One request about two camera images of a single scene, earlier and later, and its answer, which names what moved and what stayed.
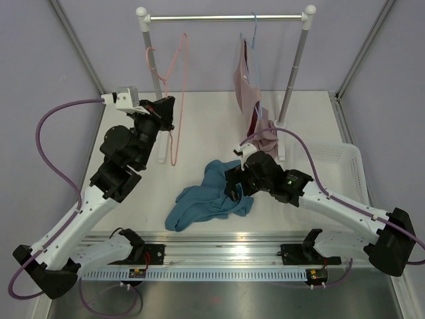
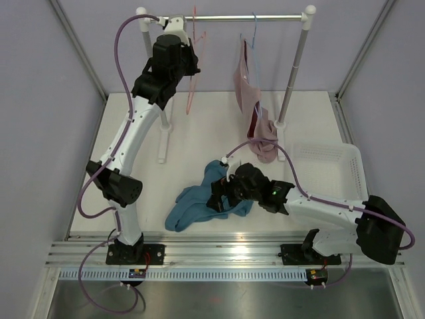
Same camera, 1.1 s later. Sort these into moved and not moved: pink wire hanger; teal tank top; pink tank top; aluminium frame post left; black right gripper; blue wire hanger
Moved: pink wire hanger; black right gripper
Not moved: teal tank top; aluminium frame post left; pink tank top; blue wire hanger
